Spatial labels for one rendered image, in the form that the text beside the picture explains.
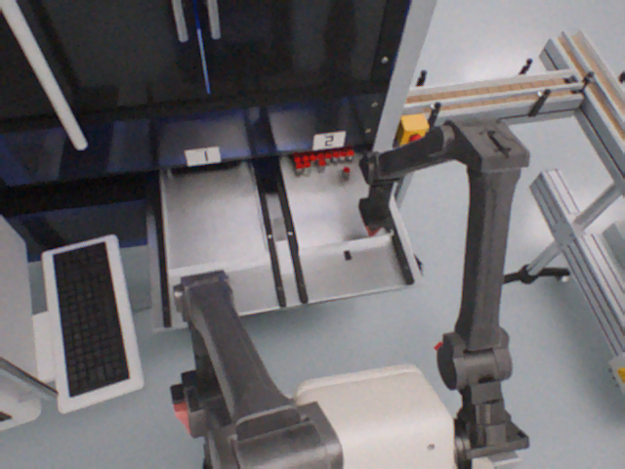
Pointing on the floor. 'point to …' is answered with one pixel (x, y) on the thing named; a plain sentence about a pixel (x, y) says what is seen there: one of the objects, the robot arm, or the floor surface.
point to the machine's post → (402, 70)
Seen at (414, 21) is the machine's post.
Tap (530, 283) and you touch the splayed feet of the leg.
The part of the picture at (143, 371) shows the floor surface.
